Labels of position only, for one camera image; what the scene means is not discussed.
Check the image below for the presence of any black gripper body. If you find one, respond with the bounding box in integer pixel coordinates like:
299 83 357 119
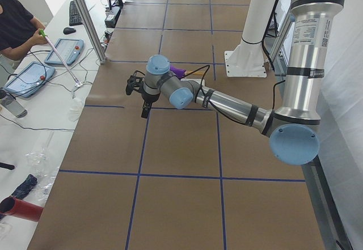
141 85 160 109

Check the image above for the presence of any purple microfiber towel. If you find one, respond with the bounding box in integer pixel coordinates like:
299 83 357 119
170 65 186 79

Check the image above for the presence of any person's hand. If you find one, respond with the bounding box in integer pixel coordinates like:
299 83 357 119
31 32 48 45

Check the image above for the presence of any black box on table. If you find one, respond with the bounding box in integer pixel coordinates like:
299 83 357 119
104 6 121 28

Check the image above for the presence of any blue teach pendant far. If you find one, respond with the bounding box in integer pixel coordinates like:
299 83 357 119
44 38 85 66

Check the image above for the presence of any blue teach pendant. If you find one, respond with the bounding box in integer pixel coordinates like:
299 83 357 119
44 38 85 66
3 61 56 98

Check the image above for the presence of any black computer mouse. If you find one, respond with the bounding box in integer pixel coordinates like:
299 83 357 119
63 27 77 35

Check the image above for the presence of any black keyboard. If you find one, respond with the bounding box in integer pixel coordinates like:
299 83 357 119
69 1 83 26

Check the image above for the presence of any blue teach pendant near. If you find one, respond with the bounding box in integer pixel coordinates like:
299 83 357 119
3 61 56 98

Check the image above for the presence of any clear plastic wrap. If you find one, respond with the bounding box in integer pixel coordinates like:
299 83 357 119
26 131 59 206

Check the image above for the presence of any clear water bottle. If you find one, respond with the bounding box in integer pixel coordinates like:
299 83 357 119
0 89 27 118

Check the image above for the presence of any dark blue folded cloth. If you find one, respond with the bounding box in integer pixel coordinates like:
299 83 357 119
11 174 37 200

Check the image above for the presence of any person in black shirt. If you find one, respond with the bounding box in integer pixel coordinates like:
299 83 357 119
1 0 45 61

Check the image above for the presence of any red cylinder tube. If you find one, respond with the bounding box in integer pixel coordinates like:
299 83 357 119
1 196 43 222

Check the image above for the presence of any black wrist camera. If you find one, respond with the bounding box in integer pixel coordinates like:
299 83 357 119
125 75 143 96

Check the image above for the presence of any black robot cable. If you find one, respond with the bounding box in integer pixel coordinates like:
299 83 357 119
181 64 211 80

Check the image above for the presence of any pink stick green handle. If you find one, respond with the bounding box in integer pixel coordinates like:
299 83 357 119
39 29 83 87

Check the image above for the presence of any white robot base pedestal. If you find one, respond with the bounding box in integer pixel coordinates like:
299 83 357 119
225 0 277 78

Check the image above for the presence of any aluminium frame post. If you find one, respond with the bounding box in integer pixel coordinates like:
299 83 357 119
73 0 106 64

